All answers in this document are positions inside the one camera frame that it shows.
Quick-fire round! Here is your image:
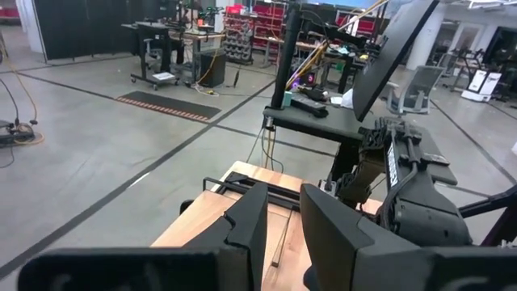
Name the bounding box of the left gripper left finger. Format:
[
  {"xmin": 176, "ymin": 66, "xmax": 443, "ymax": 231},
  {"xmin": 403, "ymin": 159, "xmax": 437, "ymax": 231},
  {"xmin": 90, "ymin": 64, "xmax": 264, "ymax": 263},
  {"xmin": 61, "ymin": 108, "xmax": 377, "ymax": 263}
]
[{"xmin": 183, "ymin": 182, "xmax": 269, "ymax": 291}]

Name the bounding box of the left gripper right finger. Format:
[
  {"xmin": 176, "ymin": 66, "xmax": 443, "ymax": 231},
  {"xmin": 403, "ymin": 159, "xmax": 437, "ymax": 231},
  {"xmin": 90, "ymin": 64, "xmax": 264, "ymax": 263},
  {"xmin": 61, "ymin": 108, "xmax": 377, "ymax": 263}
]
[{"xmin": 301, "ymin": 183, "xmax": 433, "ymax": 291}]

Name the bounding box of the black desk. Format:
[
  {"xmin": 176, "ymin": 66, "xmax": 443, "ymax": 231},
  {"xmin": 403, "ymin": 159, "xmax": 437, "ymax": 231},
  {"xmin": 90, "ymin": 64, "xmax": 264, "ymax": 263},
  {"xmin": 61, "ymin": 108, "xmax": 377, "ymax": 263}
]
[{"xmin": 262, "ymin": 103, "xmax": 459, "ymax": 187}]

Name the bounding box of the black floor mat striped edge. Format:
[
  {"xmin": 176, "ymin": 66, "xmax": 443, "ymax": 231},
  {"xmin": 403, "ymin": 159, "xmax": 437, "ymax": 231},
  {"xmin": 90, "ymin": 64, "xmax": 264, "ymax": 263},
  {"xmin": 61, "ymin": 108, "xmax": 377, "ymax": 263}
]
[{"xmin": 115, "ymin": 90, "xmax": 222, "ymax": 124}]

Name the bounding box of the black monitor stand pole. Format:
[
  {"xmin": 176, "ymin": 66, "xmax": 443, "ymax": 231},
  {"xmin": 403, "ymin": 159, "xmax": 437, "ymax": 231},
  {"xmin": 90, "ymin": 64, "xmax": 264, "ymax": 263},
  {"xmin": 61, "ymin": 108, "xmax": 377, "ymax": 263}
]
[{"xmin": 270, "ymin": 2, "xmax": 303, "ymax": 110}]

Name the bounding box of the grey office chair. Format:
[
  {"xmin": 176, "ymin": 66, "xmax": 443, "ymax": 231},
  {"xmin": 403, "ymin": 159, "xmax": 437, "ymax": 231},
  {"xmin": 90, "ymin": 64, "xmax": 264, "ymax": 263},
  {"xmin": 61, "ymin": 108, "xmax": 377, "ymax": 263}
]
[{"xmin": 385, "ymin": 65, "xmax": 446, "ymax": 117}]

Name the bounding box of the red storage bin rack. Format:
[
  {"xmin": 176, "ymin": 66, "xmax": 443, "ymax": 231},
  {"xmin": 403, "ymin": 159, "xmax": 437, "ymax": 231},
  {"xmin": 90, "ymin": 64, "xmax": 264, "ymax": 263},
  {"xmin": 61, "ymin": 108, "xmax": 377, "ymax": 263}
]
[{"xmin": 223, "ymin": 2, "xmax": 288, "ymax": 65}]

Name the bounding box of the black computer monitor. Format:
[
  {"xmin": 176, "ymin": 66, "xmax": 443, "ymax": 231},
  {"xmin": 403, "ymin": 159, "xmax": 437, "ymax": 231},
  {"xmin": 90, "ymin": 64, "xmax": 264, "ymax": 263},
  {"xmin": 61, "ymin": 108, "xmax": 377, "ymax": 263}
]
[{"xmin": 352, "ymin": 0, "xmax": 440, "ymax": 123}]

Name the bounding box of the black rolling workstation table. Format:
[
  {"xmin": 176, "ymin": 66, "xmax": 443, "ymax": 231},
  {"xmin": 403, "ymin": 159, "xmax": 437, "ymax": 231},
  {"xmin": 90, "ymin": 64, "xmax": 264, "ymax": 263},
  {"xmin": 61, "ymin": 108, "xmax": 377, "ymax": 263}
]
[{"xmin": 120, "ymin": 20, "xmax": 186, "ymax": 91}]

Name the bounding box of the wooden shelf with black frame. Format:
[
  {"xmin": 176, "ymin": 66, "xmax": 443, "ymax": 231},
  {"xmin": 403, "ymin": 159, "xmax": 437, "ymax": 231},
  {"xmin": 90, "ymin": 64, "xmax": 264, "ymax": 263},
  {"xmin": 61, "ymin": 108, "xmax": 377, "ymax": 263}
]
[{"xmin": 201, "ymin": 171, "xmax": 303, "ymax": 268}]

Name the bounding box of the black rig frame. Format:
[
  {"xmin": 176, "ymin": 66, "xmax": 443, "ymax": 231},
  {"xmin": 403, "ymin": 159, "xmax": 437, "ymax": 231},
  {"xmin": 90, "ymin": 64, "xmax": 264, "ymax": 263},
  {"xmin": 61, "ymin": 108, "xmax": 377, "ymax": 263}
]
[{"xmin": 458, "ymin": 184, "xmax": 517, "ymax": 247}]

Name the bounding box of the yellow cable coil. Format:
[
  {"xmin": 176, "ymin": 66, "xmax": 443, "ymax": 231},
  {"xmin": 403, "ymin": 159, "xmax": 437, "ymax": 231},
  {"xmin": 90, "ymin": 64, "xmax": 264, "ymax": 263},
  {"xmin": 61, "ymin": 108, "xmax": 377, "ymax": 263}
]
[{"xmin": 0, "ymin": 52, "xmax": 45, "ymax": 147}]

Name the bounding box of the black partition wall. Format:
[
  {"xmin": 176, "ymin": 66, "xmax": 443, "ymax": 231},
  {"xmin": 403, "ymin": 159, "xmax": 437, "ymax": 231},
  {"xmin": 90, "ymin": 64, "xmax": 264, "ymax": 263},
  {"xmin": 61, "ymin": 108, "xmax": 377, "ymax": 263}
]
[{"xmin": 32, "ymin": 0, "xmax": 145, "ymax": 62}]

